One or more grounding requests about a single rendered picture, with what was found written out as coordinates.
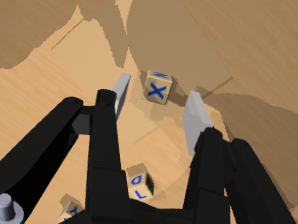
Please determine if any tan block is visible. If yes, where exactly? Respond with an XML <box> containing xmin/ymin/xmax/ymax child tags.
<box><xmin>58</xmin><ymin>201</ymin><xmax>84</xmax><ymax>222</ymax></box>
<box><xmin>128</xmin><ymin>172</ymin><xmax>154</xmax><ymax>201</ymax></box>
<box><xmin>142</xmin><ymin>70</ymin><xmax>173</xmax><ymax>105</ymax></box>

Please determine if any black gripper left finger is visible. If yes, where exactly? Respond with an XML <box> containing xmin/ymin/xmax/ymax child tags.
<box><xmin>0</xmin><ymin>72</ymin><xmax>135</xmax><ymax>224</ymax></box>

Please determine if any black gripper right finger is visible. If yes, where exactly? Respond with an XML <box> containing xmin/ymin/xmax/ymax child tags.
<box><xmin>182</xmin><ymin>90</ymin><xmax>296</xmax><ymax>224</ymax></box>

